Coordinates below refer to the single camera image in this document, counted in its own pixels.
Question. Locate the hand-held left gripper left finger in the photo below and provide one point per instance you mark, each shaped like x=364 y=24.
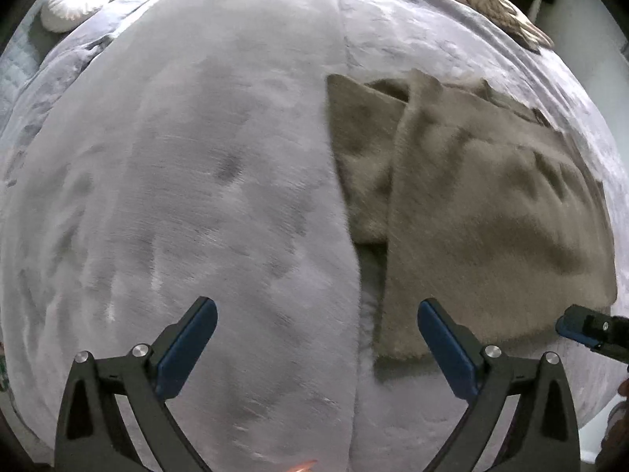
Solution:
x=189 y=344

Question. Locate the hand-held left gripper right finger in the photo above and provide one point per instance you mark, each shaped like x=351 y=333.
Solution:
x=447 y=354

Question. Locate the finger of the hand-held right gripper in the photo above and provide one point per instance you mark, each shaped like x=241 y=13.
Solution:
x=585 y=327

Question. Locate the tan towel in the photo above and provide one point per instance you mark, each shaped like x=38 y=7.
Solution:
x=467 y=216

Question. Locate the pale grey fuzzy blanket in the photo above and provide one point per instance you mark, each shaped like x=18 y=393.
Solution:
x=196 y=182

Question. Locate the white embossed bedspread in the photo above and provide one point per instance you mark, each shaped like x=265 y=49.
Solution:
x=393 y=34

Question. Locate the grey quilted sheet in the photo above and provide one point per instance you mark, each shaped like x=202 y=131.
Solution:
x=14 y=59

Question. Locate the white round pleated pillow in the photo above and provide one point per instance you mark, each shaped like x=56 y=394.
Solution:
x=73 y=0

